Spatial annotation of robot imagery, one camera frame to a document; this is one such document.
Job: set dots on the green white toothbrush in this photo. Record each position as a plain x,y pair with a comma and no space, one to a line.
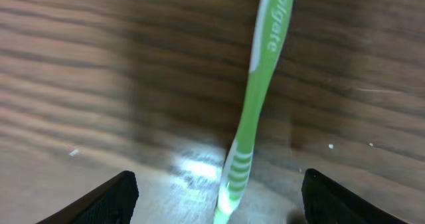
270,31

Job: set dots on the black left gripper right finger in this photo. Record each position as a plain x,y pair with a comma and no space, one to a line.
327,202

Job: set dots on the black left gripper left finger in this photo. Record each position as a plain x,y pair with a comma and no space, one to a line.
113,202

